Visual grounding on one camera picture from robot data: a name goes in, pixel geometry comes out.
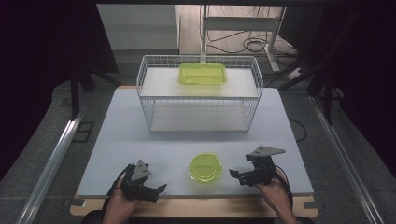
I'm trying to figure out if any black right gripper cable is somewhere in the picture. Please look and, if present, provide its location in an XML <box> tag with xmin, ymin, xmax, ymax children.
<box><xmin>274</xmin><ymin>164</ymin><xmax>294</xmax><ymax>210</ymax></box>

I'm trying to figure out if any black floor plate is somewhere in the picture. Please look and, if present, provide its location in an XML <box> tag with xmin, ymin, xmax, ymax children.
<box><xmin>71</xmin><ymin>120</ymin><xmax>95</xmax><ymax>145</ymax></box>

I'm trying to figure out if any white power strip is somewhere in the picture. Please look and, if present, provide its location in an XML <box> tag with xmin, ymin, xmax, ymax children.
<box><xmin>285</xmin><ymin>66</ymin><xmax>305</xmax><ymax>82</ymax></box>

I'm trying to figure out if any white metal desk frame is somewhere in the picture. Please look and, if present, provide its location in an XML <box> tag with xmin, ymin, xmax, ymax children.
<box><xmin>200</xmin><ymin>4</ymin><xmax>288</xmax><ymax>73</ymax></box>

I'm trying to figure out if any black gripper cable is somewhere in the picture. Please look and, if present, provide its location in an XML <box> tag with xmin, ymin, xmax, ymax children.
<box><xmin>102</xmin><ymin>163</ymin><xmax>134</xmax><ymax>214</ymax></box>
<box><xmin>274</xmin><ymin>164</ymin><xmax>294</xmax><ymax>210</ymax></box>

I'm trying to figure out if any aluminium rail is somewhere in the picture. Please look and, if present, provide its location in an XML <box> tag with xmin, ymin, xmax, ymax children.
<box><xmin>15</xmin><ymin>102</ymin><xmax>88</xmax><ymax>224</ymax></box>
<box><xmin>309</xmin><ymin>94</ymin><xmax>386</xmax><ymax>224</ymax></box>

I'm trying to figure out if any rectangular green plastic container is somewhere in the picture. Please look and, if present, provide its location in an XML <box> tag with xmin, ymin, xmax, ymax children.
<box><xmin>177</xmin><ymin>62</ymin><xmax>228</xmax><ymax>95</ymax></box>

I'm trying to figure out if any black floor cable loop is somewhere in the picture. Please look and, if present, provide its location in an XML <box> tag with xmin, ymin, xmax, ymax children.
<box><xmin>288</xmin><ymin>119</ymin><xmax>308</xmax><ymax>144</ymax></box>

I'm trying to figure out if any round green plastic bowl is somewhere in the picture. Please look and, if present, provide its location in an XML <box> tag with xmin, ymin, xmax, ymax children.
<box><xmin>187</xmin><ymin>151</ymin><xmax>223</xmax><ymax>184</ymax></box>

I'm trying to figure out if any black stand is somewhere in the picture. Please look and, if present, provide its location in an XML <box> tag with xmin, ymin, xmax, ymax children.
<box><xmin>69</xmin><ymin>63</ymin><xmax>123</xmax><ymax>120</ymax></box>
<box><xmin>276</xmin><ymin>60</ymin><xmax>344</xmax><ymax>126</ymax></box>

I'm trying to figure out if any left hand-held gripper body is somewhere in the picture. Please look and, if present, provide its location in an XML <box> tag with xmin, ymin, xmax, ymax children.
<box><xmin>120</xmin><ymin>159</ymin><xmax>161</xmax><ymax>203</ymax></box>

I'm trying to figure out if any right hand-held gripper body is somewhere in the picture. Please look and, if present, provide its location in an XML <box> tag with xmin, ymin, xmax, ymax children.
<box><xmin>238</xmin><ymin>145</ymin><xmax>287</xmax><ymax>188</ymax></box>

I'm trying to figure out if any white cabinet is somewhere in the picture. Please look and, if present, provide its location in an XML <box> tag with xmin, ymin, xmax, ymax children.
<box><xmin>95</xmin><ymin>4</ymin><xmax>182</xmax><ymax>56</ymax></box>

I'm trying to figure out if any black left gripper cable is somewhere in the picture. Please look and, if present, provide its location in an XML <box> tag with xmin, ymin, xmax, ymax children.
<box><xmin>102</xmin><ymin>163</ymin><xmax>134</xmax><ymax>214</ymax></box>

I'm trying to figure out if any person's right hand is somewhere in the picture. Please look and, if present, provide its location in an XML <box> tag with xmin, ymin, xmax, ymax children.
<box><xmin>254</xmin><ymin>172</ymin><xmax>292</xmax><ymax>212</ymax></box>

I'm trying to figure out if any tangle of black floor cables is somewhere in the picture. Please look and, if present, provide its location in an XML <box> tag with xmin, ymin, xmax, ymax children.
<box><xmin>206</xmin><ymin>27</ymin><xmax>301</xmax><ymax>68</ymax></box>

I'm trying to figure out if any white wire shelf rack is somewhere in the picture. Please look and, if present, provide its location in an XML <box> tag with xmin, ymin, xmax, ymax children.
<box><xmin>135</xmin><ymin>54</ymin><xmax>264</xmax><ymax>134</ymax></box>

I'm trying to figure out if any person's left hand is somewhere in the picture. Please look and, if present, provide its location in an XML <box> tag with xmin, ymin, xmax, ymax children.
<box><xmin>105</xmin><ymin>186</ymin><xmax>140</xmax><ymax>219</ymax></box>

